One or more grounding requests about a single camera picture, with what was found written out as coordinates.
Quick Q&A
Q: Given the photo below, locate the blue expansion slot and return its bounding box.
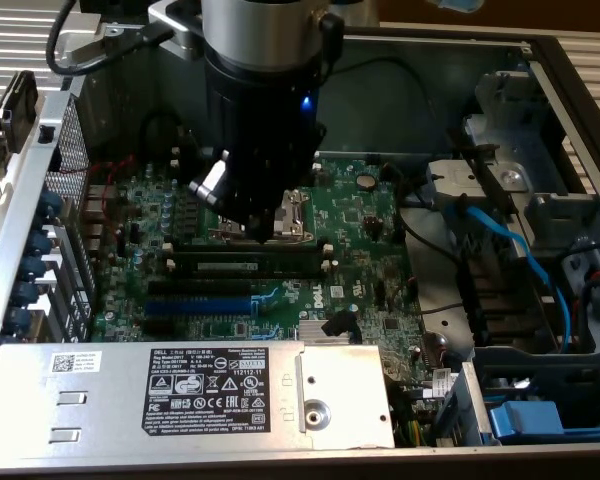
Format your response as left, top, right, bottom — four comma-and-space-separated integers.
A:
143, 297, 255, 317

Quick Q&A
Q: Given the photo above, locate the thin black curved wire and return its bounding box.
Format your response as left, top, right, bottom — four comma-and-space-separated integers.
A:
394, 164, 464, 266

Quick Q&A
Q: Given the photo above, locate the power supply wire bundle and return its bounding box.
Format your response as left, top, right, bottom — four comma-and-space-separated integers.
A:
387, 379, 439, 449

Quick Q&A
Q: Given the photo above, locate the green motherboard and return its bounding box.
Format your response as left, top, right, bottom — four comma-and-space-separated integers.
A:
87, 157, 431, 401

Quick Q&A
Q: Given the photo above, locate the black plastic bracket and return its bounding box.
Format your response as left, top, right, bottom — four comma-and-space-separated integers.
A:
454, 252, 561, 349

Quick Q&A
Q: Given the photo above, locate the black RAM slot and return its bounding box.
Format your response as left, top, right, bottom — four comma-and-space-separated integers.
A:
172, 241, 326, 255
172, 271, 330, 281

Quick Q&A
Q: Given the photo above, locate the dark hard disk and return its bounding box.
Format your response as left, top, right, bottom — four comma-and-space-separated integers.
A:
0, 71, 37, 154

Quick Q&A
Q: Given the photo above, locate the blue flat wire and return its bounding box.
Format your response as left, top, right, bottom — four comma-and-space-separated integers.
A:
442, 197, 574, 351

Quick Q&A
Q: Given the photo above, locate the black RAM memory stick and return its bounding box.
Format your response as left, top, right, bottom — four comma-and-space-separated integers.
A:
172, 251, 327, 275

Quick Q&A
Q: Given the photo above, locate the grey metal PC case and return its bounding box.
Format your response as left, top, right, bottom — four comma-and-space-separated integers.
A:
0, 12, 600, 476

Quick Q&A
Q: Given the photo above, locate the metal port block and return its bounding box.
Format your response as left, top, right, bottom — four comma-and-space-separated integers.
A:
78, 183, 121, 261

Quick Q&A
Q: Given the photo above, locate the long black expansion slot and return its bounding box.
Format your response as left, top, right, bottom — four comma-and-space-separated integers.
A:
147, 278, 255, 300

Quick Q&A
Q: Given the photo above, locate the metal disk bay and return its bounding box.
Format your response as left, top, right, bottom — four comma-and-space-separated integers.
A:
424, 67, 600, 354

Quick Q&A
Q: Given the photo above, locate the black flat strap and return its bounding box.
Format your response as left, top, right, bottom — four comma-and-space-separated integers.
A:
449, 127, 521, 216

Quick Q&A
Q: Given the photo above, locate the short black expansion slot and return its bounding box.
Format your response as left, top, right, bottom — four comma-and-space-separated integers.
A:
140, 317, 177, 337

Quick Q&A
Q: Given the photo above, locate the silver finned heat sink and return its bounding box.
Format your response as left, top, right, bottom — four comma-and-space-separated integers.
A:
298, 319, 354, 346

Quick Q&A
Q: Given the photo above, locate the blue plastic latch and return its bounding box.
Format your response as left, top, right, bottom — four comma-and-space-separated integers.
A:
487, 399, 566, 444

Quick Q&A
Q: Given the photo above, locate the CPU socket with metal frame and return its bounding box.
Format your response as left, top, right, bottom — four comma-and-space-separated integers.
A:
207, 185, 319, 246

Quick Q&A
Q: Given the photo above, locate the thin red wire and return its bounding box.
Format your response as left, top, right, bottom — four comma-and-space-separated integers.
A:
59, 153, 137, 237

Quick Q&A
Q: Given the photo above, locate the silver power supply unit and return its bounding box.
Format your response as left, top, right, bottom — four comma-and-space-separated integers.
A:
0, 339, 396, 464

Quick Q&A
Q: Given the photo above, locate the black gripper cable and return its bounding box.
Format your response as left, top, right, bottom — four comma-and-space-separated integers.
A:
317, 10, 345, 86

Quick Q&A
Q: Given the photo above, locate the black looped wire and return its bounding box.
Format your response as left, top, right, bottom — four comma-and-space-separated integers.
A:
138, 110, 184, 164

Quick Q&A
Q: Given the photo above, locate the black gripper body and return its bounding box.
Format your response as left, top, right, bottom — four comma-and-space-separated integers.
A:
203, 54, 328, 212

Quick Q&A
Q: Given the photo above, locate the black wire plug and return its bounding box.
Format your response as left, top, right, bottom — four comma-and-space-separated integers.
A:
319, 310, 357, 337

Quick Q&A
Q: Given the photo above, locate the blue slot clip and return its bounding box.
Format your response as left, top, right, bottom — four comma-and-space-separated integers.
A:
29, 232, 56, 256
20, 255, 49, 281
5, 307, 34, 334
13, 280, 40, 306
38, 192, 65, 221

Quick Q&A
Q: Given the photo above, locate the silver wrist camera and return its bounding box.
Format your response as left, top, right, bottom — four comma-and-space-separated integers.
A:
148, 0, 206, 57

